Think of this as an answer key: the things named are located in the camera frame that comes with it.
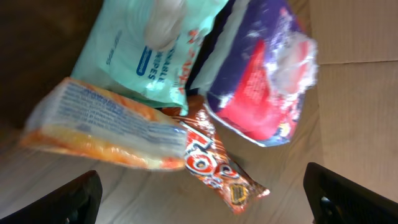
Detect teal wet wipes pack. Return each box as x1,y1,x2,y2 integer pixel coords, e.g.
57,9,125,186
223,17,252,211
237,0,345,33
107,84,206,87
71,0,227,115

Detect brown cardboard box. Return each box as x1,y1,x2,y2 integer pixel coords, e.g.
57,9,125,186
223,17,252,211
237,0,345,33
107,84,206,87
1,1,397,223

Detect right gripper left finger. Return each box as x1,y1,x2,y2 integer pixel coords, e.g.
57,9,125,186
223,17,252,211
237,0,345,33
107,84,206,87
1,170,103,224

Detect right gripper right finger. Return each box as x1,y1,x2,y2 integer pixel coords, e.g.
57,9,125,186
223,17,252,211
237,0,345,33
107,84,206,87
303,162,397,224

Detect purple red tissue pack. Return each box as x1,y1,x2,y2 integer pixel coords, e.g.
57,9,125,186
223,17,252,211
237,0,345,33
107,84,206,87
188,0,317,147

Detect red orange snack bar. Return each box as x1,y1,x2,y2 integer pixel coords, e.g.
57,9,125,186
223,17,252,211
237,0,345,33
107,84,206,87
161,95,271,213

